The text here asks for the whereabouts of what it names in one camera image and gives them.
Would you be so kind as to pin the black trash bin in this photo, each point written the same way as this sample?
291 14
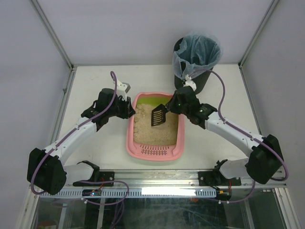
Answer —
197 81

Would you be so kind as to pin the pink litter box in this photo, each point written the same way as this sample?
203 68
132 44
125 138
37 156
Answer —
150 152

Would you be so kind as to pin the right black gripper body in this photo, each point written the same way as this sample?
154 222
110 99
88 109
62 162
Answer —
172 105

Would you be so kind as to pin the black litter scoop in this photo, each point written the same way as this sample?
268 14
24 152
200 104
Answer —
158 115

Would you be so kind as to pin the beige cat litter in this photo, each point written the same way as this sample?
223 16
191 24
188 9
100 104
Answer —
161 135

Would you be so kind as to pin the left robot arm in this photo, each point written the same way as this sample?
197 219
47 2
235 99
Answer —
47 169

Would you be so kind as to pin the blue plastic bin liner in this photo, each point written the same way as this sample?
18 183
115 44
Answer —
197 56

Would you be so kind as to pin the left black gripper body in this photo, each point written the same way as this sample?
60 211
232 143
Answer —
127 107

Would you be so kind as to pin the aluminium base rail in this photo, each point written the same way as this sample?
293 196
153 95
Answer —
178 178

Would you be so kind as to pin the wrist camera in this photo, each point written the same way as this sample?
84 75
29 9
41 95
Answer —
122 87
189 82

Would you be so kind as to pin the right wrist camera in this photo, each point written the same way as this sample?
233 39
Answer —
189 82

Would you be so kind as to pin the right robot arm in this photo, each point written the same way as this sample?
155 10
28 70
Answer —
263 154

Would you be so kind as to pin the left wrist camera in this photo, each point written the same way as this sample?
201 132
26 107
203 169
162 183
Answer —
122 87

